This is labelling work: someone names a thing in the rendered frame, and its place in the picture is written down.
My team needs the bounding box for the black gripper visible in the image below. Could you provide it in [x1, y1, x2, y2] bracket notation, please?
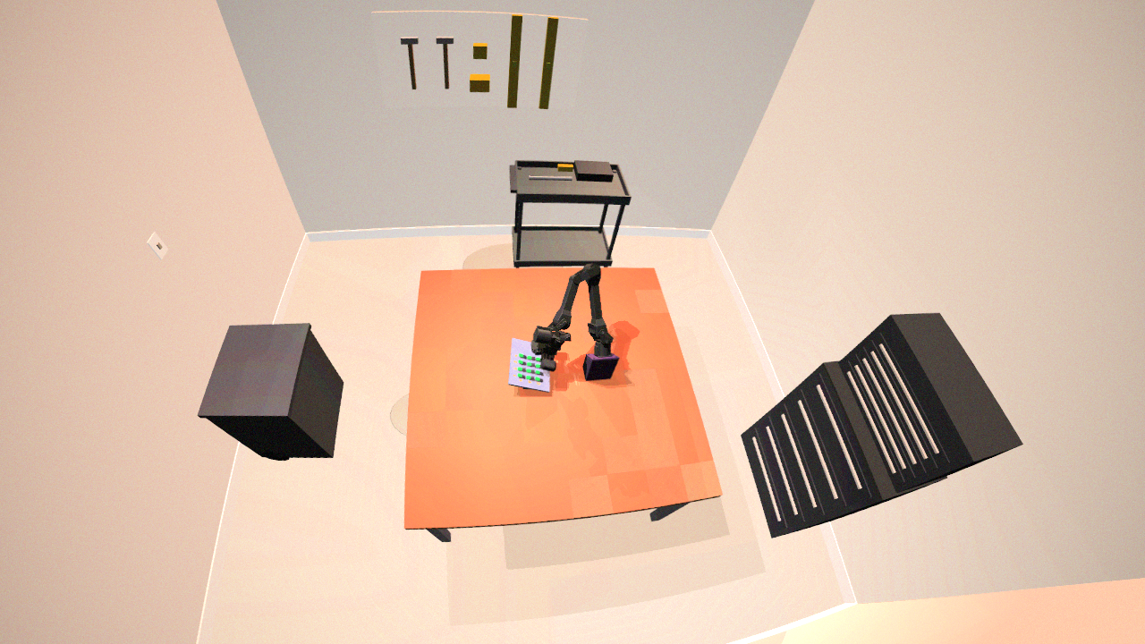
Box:
[540, 343, 561, 372]

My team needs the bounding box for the lavender switch panel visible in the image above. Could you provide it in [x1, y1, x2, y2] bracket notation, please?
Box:
[508, 338, 550, 393]

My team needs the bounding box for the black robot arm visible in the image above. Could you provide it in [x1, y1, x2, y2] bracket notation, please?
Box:
[530, 264, 614, 358]

